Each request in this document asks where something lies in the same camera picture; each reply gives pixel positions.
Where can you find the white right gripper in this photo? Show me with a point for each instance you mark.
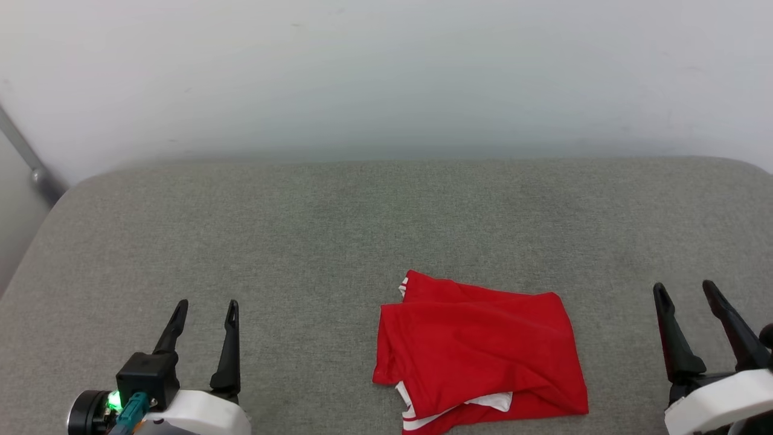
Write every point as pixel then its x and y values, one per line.
pixel 718 402

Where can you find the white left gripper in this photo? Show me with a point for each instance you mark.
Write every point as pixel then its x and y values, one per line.
pixel 199 414

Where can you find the red garment with white trim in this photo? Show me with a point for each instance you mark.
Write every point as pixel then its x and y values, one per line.
pixel 477 350

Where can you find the grey metal pole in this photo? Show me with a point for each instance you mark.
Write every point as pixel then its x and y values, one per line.
pixel 27 160

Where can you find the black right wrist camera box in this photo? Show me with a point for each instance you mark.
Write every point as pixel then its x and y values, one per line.
pixel 767 337

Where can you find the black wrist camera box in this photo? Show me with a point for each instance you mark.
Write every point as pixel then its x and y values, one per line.
pixel 148 377
pixel 767 337

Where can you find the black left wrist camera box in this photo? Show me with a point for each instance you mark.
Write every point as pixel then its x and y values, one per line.
pixel 148 377

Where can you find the teal left camera connector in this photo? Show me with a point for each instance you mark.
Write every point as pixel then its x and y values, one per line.
pixel 131 411

